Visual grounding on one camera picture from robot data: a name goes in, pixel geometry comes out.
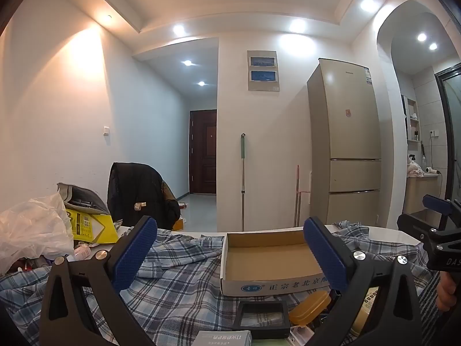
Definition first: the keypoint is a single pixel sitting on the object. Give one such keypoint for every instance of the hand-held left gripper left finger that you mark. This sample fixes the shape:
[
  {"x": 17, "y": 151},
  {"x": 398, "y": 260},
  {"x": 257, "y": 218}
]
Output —
[{"x": 131, "y": 256}]

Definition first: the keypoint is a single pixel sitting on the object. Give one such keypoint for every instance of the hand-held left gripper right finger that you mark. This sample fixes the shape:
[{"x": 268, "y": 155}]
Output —
[{"x": 326, "y": 256}]

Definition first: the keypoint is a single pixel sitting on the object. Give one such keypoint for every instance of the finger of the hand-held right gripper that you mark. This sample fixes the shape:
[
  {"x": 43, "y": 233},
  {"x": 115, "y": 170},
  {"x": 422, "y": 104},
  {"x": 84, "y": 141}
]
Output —
[
  {"x": 417, "y": 229},
  {"x": 437, "y": 206}
]

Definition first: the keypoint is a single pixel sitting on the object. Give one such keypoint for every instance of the white cardboard box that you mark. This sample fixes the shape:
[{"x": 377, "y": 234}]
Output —
[{"x": 266, "y": 256}]

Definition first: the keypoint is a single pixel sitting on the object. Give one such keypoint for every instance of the cream round container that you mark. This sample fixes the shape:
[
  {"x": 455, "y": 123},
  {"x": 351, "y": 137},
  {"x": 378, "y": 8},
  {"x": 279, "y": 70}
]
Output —
[{"x": 371, "y": 299}]

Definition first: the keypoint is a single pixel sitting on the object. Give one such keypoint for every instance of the black frame display box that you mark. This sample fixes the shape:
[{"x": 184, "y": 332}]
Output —
[{"x": 261, "y": 333}]

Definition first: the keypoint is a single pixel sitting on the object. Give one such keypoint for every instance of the white printed carton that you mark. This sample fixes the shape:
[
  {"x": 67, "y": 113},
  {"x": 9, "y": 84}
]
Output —
[{"x": 223, "y": 338}]

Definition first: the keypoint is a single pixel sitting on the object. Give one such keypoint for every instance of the person's right hand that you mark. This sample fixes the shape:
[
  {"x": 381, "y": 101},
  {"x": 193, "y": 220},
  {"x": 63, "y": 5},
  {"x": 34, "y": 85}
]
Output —
[{"x": 446, "y": 292}]

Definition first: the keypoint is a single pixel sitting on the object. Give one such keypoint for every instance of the beige vanity cabinet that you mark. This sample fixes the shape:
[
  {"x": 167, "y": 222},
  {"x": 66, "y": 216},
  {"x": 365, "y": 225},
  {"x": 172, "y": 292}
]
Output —
[{"x": 423, "y": 194}]

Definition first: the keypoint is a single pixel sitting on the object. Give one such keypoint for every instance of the white hair dryer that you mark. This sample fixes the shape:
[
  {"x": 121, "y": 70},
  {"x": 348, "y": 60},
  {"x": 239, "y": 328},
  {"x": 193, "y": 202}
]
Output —
[{"x": 431, "y": 170}]

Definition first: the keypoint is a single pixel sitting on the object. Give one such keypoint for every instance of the pale cloth on counter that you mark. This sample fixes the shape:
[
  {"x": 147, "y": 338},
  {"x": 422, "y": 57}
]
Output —
[{"x": 414, "y": 170}]

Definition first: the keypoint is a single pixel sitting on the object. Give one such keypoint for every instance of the yellow paper bag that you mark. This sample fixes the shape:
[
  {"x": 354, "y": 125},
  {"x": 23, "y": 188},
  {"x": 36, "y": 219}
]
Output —
[{"x": 97, "y": 229}]

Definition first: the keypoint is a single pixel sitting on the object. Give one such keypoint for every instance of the pink tube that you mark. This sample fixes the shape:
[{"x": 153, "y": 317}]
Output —
[{"x": 83, "y": 252}]

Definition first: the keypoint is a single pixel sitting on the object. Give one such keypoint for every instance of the blue plaid cloth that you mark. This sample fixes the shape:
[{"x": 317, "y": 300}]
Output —
[{"x": 173, "y": 288}]

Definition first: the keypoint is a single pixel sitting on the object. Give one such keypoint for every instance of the orange box on floor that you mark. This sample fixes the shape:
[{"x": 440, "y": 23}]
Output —
[{"x": 178, "y": 224}]

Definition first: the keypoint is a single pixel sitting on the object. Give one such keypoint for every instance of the pink broom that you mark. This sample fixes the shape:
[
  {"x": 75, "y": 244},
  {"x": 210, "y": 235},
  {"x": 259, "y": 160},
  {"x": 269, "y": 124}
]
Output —
[{"x": 297, "y": 187}]

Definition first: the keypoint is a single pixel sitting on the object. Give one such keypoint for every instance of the grey bag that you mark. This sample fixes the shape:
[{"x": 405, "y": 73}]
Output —
[{"x": 90, "y": 193}]

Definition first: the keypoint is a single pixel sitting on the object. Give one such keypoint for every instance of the dark-framed glass door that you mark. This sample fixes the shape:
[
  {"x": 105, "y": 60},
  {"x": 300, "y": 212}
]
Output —
[{"x": 452, "y": 129}]

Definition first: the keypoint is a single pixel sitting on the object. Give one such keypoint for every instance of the white plastic bag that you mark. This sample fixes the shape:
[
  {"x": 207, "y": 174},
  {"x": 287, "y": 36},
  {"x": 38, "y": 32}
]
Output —
[{"x": 32, "y": 230}]

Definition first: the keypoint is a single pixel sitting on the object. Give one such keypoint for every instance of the beige refrigerator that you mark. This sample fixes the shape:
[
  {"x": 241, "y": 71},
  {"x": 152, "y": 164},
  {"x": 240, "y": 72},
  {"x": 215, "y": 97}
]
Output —
[{"x": 345, "y": 133}]

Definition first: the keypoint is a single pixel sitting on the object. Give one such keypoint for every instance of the brown entrance door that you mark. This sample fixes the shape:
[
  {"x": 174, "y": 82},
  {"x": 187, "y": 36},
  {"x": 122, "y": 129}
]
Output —
[{"x": 203, "y": 151}]

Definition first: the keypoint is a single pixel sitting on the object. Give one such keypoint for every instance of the wall niche shelf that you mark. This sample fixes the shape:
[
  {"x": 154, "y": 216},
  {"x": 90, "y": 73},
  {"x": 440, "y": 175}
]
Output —
[{"x": 412, "y": 119}]

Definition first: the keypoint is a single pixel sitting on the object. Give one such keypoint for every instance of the white light switch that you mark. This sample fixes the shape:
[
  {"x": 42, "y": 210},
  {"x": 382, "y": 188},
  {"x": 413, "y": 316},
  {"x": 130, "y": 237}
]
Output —
[{"x": 106, "y": 131}]

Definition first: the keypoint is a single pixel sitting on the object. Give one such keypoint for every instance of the wall electrical panel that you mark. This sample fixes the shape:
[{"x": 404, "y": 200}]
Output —
[{"x": 263, "y": 69}]

